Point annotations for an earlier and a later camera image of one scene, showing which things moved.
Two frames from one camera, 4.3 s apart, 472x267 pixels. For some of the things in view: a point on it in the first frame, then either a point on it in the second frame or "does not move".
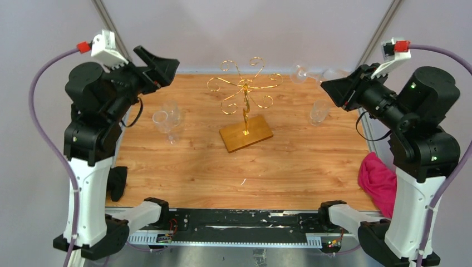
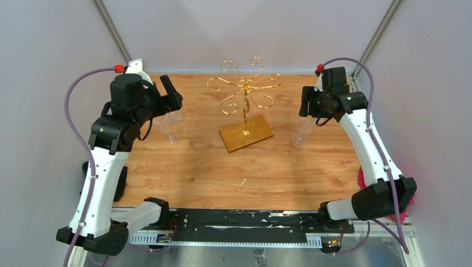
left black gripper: [161, 71] to [165, 104]
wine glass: [300, 73] to [305, 125]
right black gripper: [343, 92] to [308, 95]
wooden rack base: [234, 139] does not move
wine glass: [167, 119] does not move
